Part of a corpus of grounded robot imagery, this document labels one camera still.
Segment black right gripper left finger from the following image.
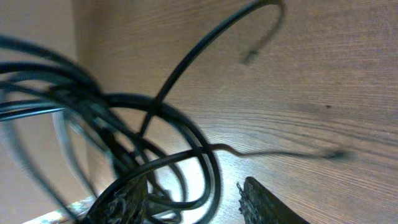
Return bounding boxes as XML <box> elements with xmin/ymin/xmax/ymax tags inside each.
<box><xmin>81</xmin><ymin>176</ymin><xmax>148</xmax><ymax>224</ymax></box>

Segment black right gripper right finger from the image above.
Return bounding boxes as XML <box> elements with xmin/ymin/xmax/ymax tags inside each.
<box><xmin>236</xmin><ymin>177</ymin><xmax>308</xmax><ymax>224</ymax></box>

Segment black cable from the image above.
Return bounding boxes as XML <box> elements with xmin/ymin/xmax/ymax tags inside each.
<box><xmin>86</xmin><ymin>142</ymin><xmax>349</xmax><ymax>224</ymax></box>
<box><xmin>0</xmin><ymin>0</ymin><xmax>285</xmax><ymax>224</ymax></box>

